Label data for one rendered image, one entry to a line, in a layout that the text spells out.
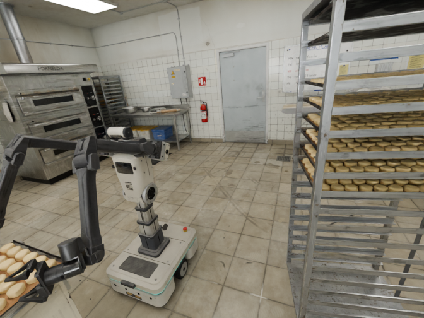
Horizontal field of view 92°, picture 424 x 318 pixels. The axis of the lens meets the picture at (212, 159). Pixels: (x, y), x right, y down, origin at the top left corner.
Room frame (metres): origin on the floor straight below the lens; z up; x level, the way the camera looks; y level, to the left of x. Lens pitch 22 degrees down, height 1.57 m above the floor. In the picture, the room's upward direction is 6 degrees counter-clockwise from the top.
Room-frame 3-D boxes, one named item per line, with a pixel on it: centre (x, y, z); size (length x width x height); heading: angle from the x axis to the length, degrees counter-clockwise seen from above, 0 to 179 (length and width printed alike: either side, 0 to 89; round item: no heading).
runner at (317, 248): (1.09, -0.82, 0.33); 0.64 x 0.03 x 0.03; 78
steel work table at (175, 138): (5.23, 1.45, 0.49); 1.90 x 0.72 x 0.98; 67
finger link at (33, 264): (0.50, 0.65, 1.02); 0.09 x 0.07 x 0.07; 112
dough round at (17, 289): (0.54, 0.76, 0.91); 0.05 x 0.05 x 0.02
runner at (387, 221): (1.09, -0.82, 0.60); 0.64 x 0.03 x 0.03; 78
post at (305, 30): (1.18, -0.53, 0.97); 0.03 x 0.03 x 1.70; 78
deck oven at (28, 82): (4.18, 3.01, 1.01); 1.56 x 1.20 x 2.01; 157
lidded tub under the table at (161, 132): (5.11, 1.18, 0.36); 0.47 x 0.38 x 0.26; 158
